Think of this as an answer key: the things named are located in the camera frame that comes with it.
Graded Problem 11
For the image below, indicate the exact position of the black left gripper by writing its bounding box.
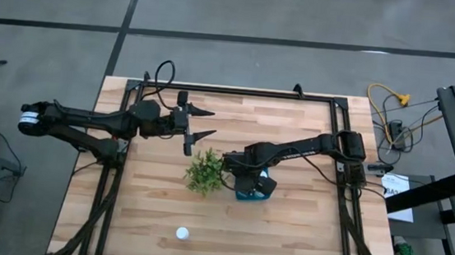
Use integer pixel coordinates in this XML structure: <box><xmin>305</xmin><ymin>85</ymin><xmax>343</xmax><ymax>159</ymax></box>
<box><xmin>165</xmin><ymin>90</ymin><xmax>221</xmax><ymax>160</ymax></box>

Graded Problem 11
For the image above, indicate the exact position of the blue plastic basket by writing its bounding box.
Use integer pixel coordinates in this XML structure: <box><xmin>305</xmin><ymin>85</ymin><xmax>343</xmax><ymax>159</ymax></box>
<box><xmin>234</xmin><ymin>164</ymin><xmax>275</xmax><ymax>204</ymax></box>

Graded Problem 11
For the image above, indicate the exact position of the green plant in white pot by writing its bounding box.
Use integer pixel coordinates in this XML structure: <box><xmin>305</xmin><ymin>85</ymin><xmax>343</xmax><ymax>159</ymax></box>
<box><xmin>182</xmin><ymin>145</ymin><xmax>229</xmax><ymax>199</ymax></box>

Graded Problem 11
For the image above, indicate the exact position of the white printed paper sheet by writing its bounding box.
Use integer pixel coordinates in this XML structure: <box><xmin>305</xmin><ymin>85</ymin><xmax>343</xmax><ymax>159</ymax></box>
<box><xmin>376</xmin><ymin>171</ymin><xmax>418</xmax><ymax>224</ymax></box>

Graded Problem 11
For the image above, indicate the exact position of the black power strip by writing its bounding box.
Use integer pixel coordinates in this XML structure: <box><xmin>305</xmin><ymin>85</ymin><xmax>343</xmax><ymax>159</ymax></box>
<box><xmin>386</xmin><ymin>119</ymin><xmax>410</xmax><ymax>152</ymax></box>

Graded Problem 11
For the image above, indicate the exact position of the yellow extension cable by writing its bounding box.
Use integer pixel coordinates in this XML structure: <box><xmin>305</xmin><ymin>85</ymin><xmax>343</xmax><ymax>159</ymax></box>
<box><xmin>362</xmin><ymin>81</ymin><xmax>447</xmax><ymax>150</ymax></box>

